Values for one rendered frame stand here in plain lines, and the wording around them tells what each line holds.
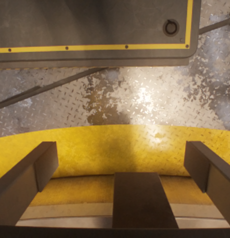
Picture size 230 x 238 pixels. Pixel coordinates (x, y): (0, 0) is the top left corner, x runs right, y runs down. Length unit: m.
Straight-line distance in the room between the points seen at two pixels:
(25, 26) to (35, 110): 0.47
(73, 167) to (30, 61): 0.60
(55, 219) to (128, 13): 0.71
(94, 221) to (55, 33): 0.63
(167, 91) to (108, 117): 0.30
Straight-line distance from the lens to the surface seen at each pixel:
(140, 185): 0.52
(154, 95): 0.82
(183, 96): 0.86
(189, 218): 0.74
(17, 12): 0.57
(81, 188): 0.89
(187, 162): 0.17
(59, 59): 0.51
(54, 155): 0.17
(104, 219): 0.70
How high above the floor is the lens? 0.80
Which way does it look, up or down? 75 degrees down
